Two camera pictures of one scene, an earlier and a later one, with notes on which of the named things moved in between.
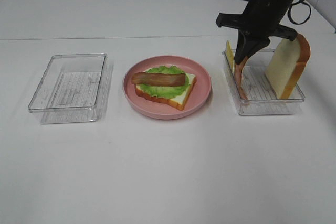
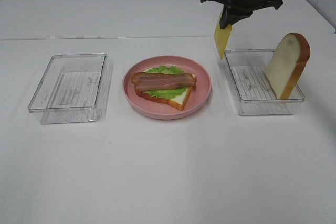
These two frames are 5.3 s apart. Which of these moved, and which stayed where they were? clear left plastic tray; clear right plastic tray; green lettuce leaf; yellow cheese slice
Moved: yellow cheese slice
Stayed: green lettuce leaf; clear left plastic tray; clear right plastic tray
